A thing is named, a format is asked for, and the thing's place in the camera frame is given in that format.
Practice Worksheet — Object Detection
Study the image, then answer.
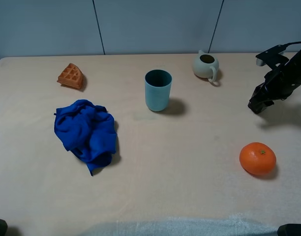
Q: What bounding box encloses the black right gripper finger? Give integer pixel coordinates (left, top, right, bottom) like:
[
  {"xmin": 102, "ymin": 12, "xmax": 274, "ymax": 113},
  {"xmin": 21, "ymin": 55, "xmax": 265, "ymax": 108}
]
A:
[{"xmin": 277, "ymin": 224, "xmax": 301, "ymax": 236}]

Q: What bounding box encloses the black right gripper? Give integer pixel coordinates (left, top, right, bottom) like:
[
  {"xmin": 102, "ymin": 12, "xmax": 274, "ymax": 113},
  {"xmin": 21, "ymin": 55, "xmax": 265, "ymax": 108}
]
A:
[{"xmin": 248, "ymin": 62, "xmax": 301, "ymax": 108}]

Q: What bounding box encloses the black red small box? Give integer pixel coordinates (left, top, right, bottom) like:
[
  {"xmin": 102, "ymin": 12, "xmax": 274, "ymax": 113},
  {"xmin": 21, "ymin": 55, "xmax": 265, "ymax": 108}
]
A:
[{"xmin": 248, "ymin": 101, "xmax": 274, "ymax": 114}]

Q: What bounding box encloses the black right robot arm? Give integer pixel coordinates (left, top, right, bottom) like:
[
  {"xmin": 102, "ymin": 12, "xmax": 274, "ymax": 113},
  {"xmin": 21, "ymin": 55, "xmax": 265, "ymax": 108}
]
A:
[{"xmin": 245, "ymin": 41, "xmax": 301, "ymax": 236}]

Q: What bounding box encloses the orange mandarin fruit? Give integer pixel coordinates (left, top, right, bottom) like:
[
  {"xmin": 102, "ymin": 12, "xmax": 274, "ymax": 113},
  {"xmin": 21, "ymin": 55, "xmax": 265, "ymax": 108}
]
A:
[{"xmin": 239, "ymin": 142, "xmax": 276, "ymax": 176}]

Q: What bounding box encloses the cream ceramic teapot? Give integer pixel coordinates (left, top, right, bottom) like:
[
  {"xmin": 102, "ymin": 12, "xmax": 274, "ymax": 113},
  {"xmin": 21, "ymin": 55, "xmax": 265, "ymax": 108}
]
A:
[{"xmin": 192, "ymin": 50, "xmax": 219, "ymax": 83}]

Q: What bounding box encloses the light blue cup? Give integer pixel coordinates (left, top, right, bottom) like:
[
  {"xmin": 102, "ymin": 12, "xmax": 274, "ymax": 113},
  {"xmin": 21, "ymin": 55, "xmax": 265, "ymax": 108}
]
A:
[{"xmin": 145, "ymin": 69, "xmax": 172, "ymax": 112}]

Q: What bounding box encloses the crumpled blue cloth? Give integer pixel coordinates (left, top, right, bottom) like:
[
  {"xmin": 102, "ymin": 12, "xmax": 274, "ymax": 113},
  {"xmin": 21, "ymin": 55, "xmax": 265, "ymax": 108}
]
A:
[{"xmin": 54, "ymin": 99, "xmax": 117, "ymax": 175}]

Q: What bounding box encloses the orange waffle piece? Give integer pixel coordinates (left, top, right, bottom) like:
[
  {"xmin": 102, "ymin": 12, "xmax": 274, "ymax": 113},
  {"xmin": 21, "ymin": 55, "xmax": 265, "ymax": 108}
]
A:
[{"xmin": 57, "ymin": 63, "xmax": 84, "ymax": 89}]

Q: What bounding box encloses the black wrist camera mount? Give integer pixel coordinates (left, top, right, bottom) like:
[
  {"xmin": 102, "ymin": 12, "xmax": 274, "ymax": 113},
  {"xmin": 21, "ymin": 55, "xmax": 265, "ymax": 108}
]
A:
[{"xmin": 256, "ymin": 44, "xmax": 289, "ymax": 69}]

